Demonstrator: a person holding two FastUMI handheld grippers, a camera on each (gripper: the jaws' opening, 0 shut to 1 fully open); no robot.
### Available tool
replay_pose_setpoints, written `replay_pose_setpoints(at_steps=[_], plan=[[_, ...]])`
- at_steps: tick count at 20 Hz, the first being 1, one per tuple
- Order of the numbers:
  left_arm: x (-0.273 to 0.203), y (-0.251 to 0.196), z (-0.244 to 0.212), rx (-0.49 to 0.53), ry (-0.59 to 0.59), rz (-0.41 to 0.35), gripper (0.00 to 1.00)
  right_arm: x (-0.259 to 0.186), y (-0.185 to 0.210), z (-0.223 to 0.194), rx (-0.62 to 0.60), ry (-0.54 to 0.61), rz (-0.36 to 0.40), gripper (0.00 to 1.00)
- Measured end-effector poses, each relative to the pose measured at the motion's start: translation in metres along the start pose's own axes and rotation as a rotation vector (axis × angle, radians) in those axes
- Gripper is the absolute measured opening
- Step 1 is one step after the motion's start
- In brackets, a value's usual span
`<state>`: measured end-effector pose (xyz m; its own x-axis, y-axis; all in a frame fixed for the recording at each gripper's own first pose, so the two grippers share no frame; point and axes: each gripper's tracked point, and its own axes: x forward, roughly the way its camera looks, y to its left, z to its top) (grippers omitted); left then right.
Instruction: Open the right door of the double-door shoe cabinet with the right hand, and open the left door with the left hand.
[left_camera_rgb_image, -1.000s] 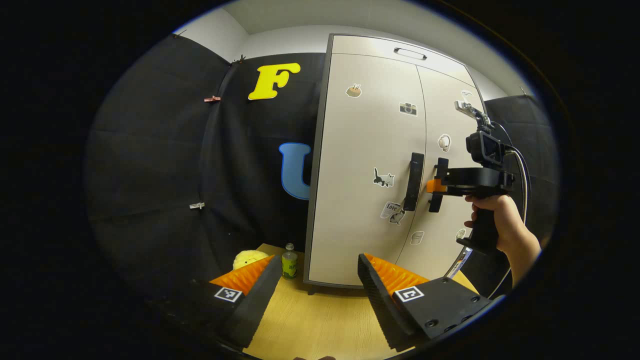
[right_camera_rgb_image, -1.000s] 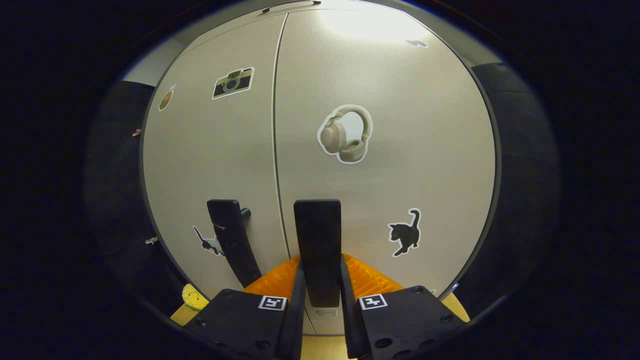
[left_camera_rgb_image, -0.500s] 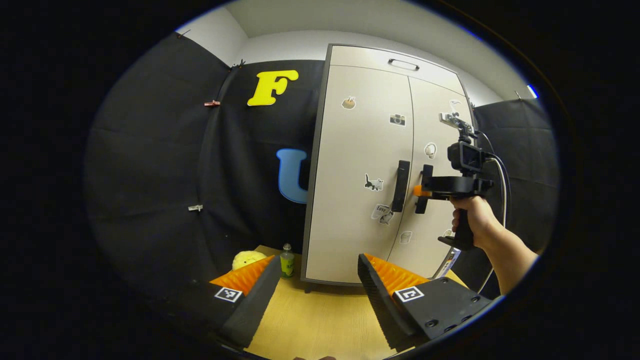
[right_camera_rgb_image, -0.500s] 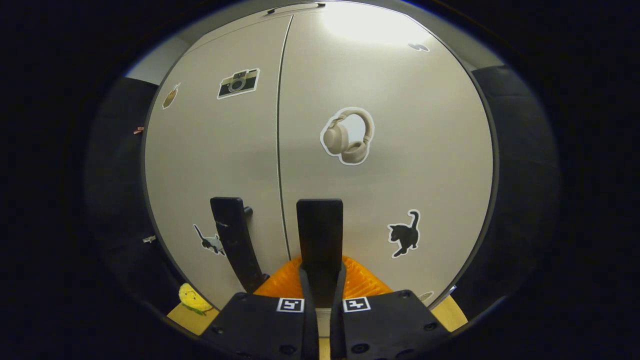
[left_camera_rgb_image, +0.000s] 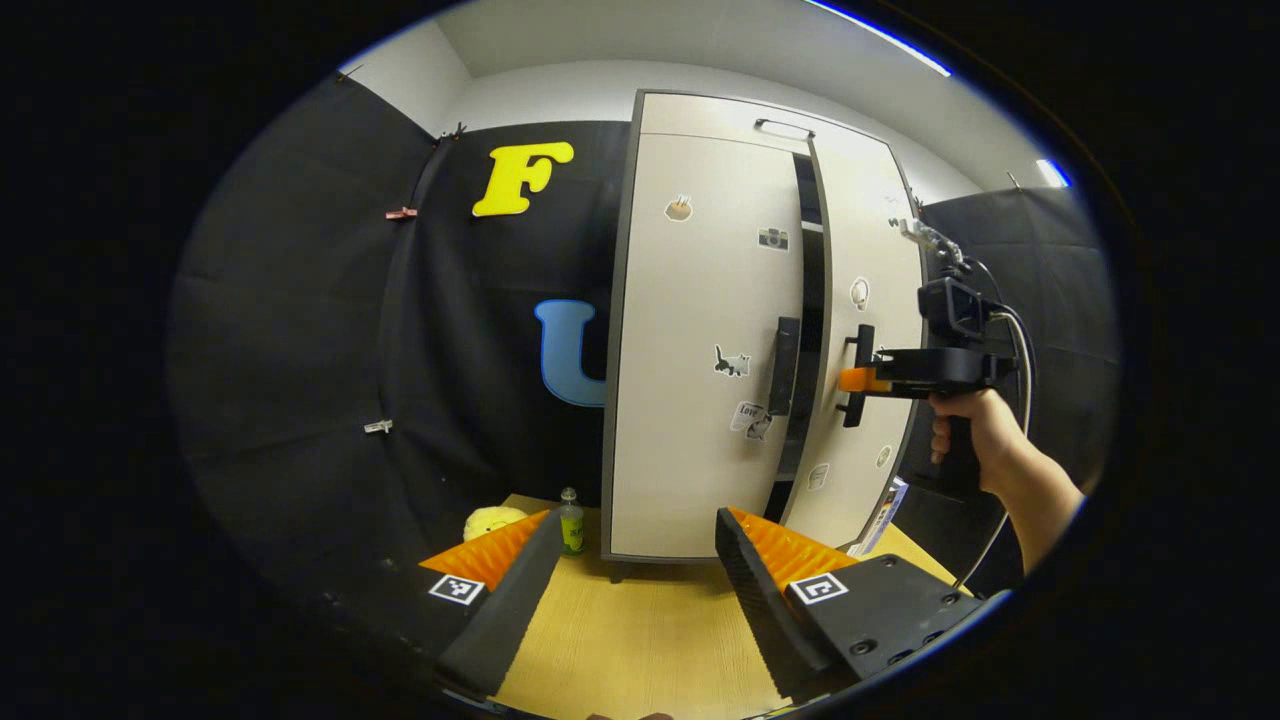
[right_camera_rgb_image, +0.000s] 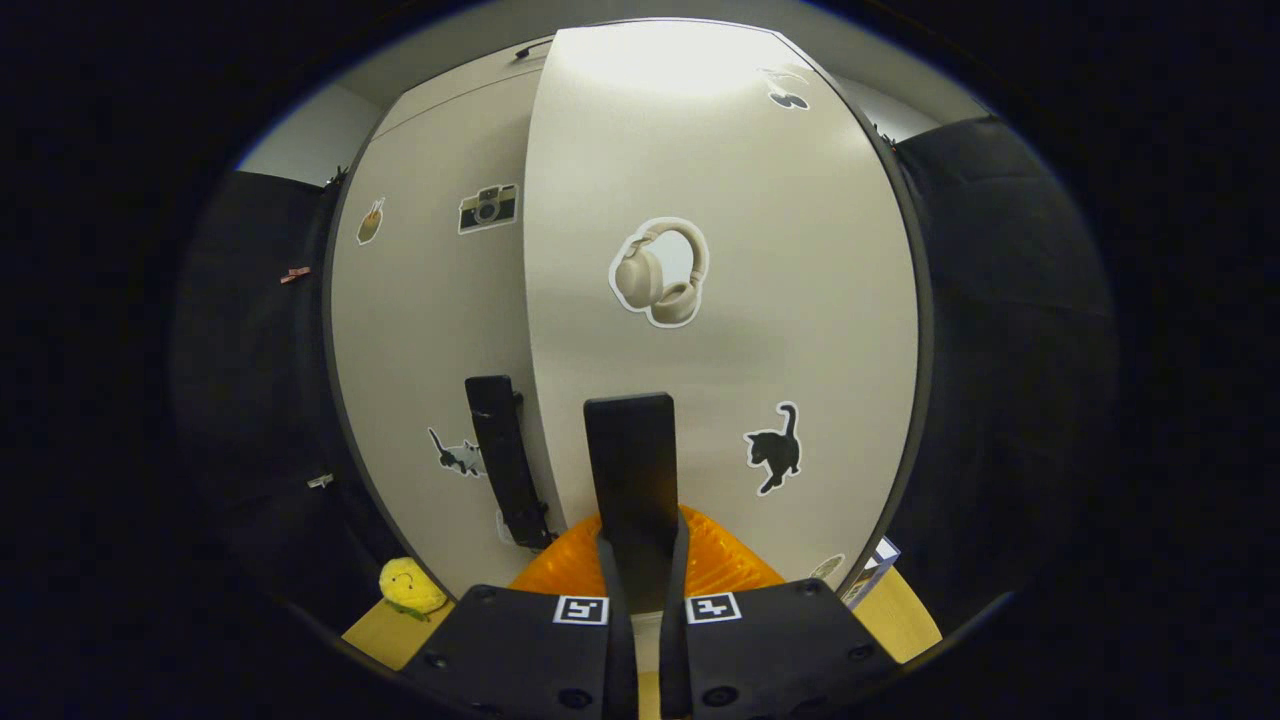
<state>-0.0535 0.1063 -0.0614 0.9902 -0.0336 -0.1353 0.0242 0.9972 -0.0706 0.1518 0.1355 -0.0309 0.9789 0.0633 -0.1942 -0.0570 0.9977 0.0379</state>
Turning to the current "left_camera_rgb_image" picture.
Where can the white and blue leaflet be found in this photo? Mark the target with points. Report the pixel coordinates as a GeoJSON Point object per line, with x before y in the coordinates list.
{"type": "Point", "coordinates": [885, 515]}

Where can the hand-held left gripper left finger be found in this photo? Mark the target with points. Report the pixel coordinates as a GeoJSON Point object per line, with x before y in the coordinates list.
{"type": "Point", "coordinates": [505, 610]}

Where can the beige cabinet door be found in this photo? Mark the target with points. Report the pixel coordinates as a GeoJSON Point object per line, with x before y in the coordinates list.
{"type": "Point", "coordinates": [690, 330]}
{"type": "Point", "coordinates": [880, 240]}

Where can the small green bottle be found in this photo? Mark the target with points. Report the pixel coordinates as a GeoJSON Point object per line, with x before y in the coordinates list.
{"type": "Point", "coordinates": [572, 530]}

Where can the red clip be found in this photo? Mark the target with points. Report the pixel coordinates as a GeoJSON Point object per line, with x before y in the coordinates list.
{"type": "Point", "coordinates": [401, 213]}

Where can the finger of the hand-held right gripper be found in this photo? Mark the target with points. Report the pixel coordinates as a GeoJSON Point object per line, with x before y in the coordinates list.
{"type": "Point", "coordinates": [860, 380]}

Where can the short ceiling light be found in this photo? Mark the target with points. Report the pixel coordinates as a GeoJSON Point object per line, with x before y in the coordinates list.
{"type": "Point", "coordinates": [1054, 173]}

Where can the yellow plush toy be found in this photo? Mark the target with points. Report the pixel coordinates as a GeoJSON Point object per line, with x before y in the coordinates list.
{"type": "Point", "coordinates": [492, 520]}

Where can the beige double-door shoe cabinet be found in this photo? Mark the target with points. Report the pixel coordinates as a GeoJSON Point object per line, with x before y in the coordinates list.
{"type": "Point", "coordinates": [720, 110]}

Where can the silver clip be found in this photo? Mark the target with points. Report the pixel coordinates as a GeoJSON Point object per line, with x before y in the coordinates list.
{"type": "Point", "coordinates": [378, 427]}

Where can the black backdrop cloth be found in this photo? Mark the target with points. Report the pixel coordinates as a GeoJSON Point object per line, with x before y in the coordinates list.
{"type": "Point", "coordinates": [300, 350]}

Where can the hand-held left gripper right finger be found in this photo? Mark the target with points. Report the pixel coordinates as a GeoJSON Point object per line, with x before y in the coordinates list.
{"type": "Point", "coordinates": [765, 610]}

